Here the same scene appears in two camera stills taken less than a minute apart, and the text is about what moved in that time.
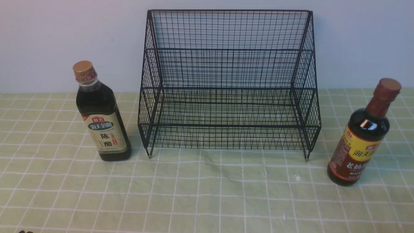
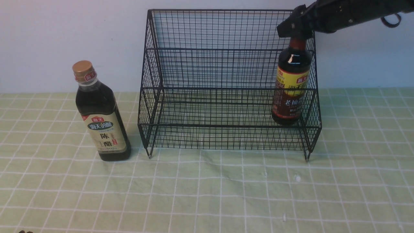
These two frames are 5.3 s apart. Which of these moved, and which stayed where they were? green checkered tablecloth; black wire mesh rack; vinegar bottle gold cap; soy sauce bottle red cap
Moved: soy sauce bottle red cap
Stayed: green checkered tablecloth; vinegar bottle gold cap; black wire mesh rack
